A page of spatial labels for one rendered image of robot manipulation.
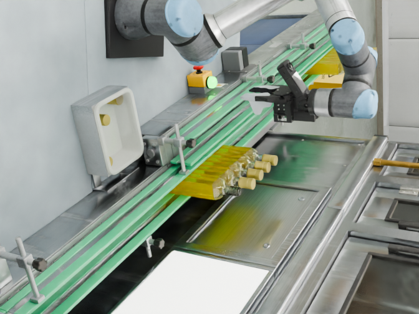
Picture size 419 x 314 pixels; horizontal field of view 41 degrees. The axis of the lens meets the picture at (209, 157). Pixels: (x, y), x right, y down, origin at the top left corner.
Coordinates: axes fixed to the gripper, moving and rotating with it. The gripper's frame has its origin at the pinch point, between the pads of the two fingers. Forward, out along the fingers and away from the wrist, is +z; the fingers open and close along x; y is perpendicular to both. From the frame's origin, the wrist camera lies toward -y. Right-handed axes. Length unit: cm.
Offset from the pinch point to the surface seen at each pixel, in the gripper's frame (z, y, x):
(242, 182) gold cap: 4.9, 28.9, -1.5
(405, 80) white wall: 81, 198, 591
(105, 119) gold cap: 36.6, 2.9, -20.2
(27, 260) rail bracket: 21, 14, -70
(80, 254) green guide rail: 26, 26, -52
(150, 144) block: 32.7, 16.2, -7.0
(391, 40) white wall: 99, 146, 591
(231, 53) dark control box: 38, 7, 61
